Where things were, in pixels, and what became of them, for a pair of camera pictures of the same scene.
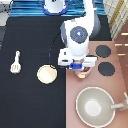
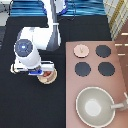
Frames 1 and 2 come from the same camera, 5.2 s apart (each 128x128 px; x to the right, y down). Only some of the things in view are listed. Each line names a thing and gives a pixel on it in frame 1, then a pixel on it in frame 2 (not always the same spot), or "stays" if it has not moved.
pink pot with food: [83, 73] -> [48, 75]
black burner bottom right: [106, 68] stays
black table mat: [25, 100] stays
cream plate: [47, 74] stays
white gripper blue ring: [65, 59] -> [45, 65]
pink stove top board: [108, 73] stays
